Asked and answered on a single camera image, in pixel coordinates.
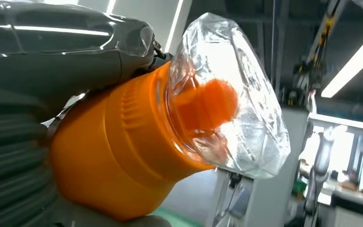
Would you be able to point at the orange bottle with clear cap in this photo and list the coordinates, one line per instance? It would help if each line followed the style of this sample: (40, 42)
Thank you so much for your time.
(112, 150)

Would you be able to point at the long ceiling light panel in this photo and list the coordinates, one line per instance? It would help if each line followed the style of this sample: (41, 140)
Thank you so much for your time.
(353, 65)

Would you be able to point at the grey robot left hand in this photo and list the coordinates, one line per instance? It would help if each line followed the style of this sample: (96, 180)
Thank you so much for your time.
(59, 53)

